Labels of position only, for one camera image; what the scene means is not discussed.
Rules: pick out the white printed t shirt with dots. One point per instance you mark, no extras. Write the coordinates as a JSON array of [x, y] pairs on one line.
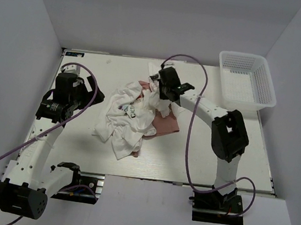
[[129, 115]]

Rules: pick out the blue label sticker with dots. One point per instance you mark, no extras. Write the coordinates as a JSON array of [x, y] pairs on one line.
[[74, 54]]

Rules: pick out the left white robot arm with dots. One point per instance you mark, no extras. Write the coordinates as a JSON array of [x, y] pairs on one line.
[[23, 191]]

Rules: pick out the white plastic basket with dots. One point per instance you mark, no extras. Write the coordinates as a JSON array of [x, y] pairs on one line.
[[246, 81]]

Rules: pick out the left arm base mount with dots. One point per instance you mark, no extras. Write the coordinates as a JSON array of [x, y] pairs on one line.
[[86, 190]]

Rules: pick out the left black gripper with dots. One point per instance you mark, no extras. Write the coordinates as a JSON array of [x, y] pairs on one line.
[[81, 85]]

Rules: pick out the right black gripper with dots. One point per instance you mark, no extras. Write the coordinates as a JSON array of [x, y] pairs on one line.
[[162, 95]]

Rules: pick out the pink t shirt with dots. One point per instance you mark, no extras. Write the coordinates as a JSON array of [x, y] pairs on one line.
[[164, 122]]

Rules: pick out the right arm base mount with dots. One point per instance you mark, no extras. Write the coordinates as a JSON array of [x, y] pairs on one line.
[[205, 208]]

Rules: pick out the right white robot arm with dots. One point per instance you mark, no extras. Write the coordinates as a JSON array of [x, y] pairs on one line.
[[228, 133]]

